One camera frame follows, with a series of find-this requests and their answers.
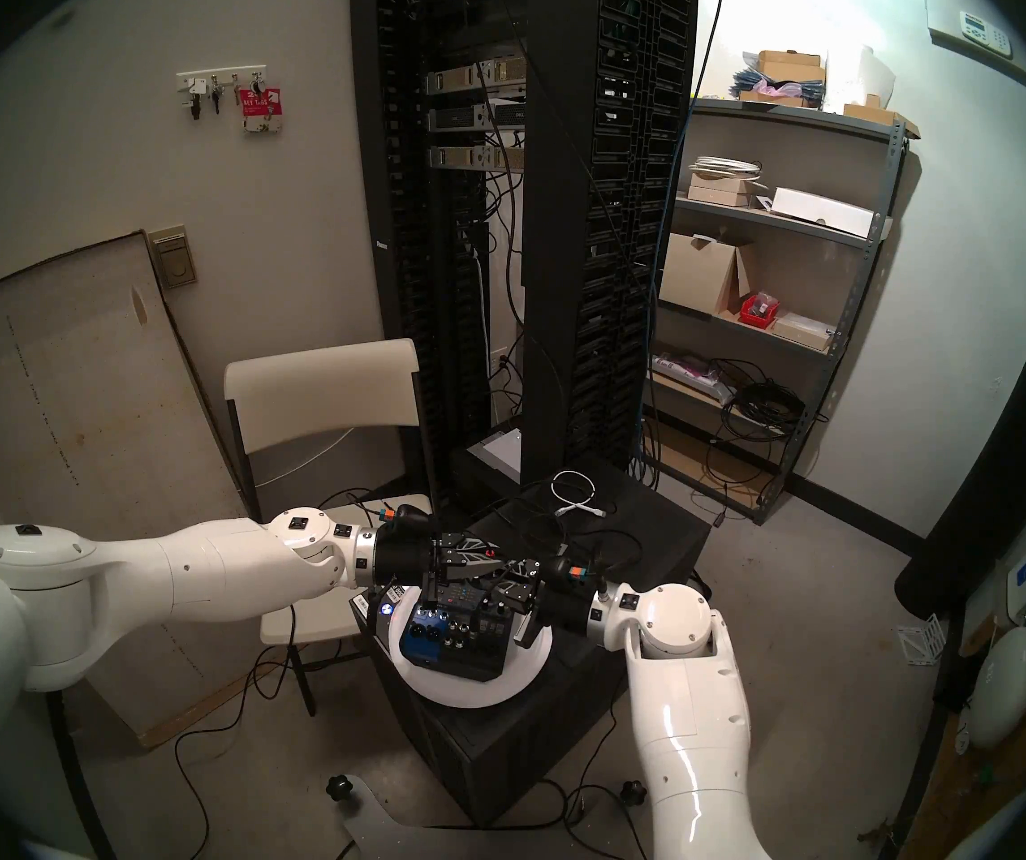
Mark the flat brown cardboard sheet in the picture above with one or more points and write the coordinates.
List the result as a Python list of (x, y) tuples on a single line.
[(701, 460)]

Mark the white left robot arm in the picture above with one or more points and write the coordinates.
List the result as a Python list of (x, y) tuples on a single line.
[(208, 563)]

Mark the white oval device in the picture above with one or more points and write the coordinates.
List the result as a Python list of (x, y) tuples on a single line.
[(1001, 688)]

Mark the white key hook rack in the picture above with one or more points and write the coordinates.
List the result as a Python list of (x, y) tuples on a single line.
[(226, 75)]

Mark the large pale wooden board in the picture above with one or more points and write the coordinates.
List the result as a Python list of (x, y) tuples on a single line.
[(74, 401)]

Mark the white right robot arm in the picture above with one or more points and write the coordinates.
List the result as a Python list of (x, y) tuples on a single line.
[(683, 733)]

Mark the white round plate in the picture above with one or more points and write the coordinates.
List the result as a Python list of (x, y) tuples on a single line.
[(477, 692)]

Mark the small beige box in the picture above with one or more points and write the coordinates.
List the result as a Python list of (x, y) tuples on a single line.
[(719, 195)]

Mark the black star knob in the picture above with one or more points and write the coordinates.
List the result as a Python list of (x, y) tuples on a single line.
[(633, 792), (339, 787)]

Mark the beige wall control plate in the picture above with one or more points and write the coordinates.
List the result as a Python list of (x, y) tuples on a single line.
[(174, 262)]

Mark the black and blue audio mixer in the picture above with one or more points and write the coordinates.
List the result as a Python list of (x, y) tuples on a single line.
[(455, 648)]

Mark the flat tan box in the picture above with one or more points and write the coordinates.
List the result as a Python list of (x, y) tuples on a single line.
[(801, 330)]

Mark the grey metal shelf unit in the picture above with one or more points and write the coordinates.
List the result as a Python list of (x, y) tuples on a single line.
[(791, 117)]

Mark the beige rack unit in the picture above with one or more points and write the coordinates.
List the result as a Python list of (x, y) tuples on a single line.
[(459, 79), (464, 157)]

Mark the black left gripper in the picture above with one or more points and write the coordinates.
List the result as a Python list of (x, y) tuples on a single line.
[(405, 549)]

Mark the white lattice bracket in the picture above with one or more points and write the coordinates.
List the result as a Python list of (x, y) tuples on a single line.
[(921, 639)]

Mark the black server rack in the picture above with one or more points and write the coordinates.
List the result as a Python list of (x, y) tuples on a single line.
[(567, 240)]

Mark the dark hanging key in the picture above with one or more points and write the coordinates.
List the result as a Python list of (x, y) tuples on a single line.
[(197, 104), (216, 98)]

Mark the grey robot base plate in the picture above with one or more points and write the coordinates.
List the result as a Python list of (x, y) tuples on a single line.
[(379, 822)]

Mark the large black foam panel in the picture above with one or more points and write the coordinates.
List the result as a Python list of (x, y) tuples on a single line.
[(997, 473)]

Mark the pink and blue bag stack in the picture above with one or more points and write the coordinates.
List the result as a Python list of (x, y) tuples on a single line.
[(773, 90)]

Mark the white flat box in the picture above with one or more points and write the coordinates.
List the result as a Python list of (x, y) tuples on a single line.
[(822, 209)]

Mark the grey flat box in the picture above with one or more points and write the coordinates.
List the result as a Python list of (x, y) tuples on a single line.
[(500, 451)]

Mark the white alarm keypad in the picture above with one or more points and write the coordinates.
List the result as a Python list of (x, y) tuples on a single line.
[(983, 32)]

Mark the dark grey rack unit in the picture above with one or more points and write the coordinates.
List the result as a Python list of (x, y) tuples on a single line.
[(468, 117)]

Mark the open cardboard box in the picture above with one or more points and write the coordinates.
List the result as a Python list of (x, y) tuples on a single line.
[(697, 276)]

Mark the white paper bag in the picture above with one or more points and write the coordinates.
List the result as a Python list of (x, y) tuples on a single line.
[(862, 74)]

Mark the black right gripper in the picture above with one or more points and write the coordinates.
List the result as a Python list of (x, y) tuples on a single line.
[(567, 598)]

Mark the beige folding chair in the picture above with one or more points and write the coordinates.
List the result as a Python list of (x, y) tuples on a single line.
[(316, 392)]

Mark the closed cardboard box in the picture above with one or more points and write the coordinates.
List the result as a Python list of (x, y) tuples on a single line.
[(791, 65)]

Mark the white and pink package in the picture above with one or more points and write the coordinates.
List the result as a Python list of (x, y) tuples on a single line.
[(688, 370)]

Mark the small red bin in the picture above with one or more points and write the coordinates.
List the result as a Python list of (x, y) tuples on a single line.
[(757, 312)]

